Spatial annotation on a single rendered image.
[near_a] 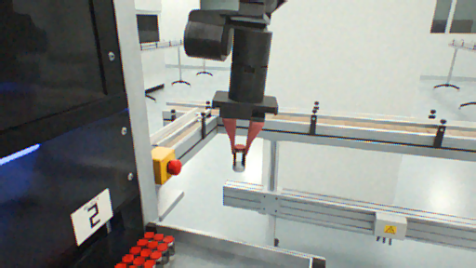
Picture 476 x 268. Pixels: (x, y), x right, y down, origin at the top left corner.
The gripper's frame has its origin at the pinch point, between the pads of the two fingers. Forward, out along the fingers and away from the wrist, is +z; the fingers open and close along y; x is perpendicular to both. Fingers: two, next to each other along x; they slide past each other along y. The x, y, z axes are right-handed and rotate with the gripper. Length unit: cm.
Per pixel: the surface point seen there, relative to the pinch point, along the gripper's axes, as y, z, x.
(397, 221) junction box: -70, 54, -61
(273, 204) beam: -21, 64, -78
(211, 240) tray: 3.8, 23.4, -3.4
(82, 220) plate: 24.9, 12.8, 6.8
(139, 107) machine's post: 21.5, -1.4, -12.2
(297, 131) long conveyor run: -25, 24, -75
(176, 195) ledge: 16.1, 27.7, -24.1
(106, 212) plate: 23.3, 15.0, 1.7
